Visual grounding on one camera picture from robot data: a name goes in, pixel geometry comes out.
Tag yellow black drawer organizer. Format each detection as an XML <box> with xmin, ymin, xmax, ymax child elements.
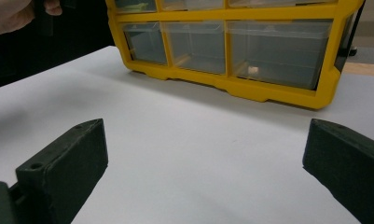
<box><xmin>104</xmin><ymin>0</ymin><xmax>366</xmax><ymax>110</ymax></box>

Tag wooden table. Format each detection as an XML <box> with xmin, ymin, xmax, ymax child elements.
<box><xmin>342</xmin><ymin>62</ymin><xmax>374</xmax><ymax>78</ymax></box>

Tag grid of clear drawers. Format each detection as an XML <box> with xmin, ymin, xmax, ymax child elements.
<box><xmin>122</xmin><ymin>0</ymin><xmax>338</xmax><ymax>91</ymax></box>

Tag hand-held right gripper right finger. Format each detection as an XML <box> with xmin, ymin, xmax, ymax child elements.
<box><xmin>301</xmin><ymin>118</ymin><xmax>374</xmax><ymax>224</ymax></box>

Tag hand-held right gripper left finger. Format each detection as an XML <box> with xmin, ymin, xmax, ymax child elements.
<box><xmin>15</xmin><ymin>118</ymin><xmax>109</xmax><ymax>224</ymax></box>

